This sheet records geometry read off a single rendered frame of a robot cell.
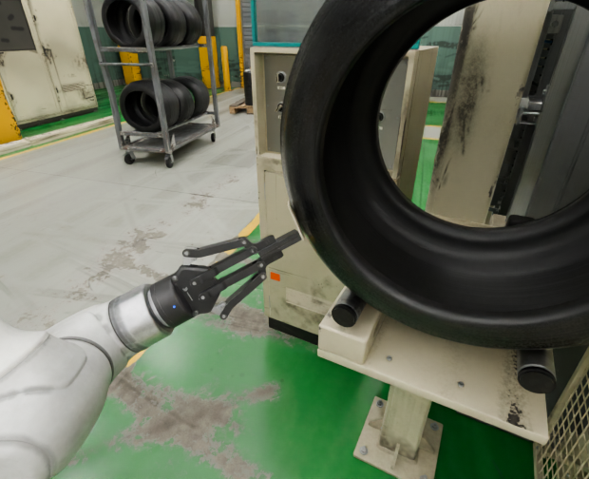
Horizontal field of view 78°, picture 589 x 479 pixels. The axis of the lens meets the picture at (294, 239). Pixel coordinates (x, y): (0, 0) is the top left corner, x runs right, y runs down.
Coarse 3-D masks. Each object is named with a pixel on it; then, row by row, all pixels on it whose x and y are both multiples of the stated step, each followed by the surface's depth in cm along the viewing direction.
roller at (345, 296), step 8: (344, 296) 62; (352, 296) 62; (336, 304) 61; (344, 304) 60; (352, 304) 60; (360, 304) 61; (336, 312) 60; (344, 312) 60; (352, 312) 59; (360, 312) 61; (336, 320) 61; (344, 320) 61; (352, 320) 60
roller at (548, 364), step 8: (520, 352) 53; (528, 352) 52; (536, 352) 51; (544, 352) 51; (552, 352) 52; (520, 360) 52; (528, 360) 50; (536, 360) 50; (544, 360) 50; (552, 360) 51; (520, 368) 51; (528, 368) 49; (536, 368) 49; (544, 368) 49; (552, 368) 49; (520, 376) 50; (528, 376) 49; (536, 376) 49; (544, 376) 48; (552, 376) 48; (520, 384) 51; (528, 384) 50; (536, 384) 49; (544, 384) 49; (552, 384) 48; (536, 392) 50; (544, 392) 49
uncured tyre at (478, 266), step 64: (384, 0) 37; (448, 0) 56; (576, 0) 50; (320, 64) 43; (384, 64) 64; (320, 128) 47; (320, 192) 51; (384, 192) 74; (320, 256) 57; (384, 256) 70; (448, 256) 72; (512, 256) 68; (576, 256) 60; (448, 320) 50; (512, 320) 46; (576, 320) 42
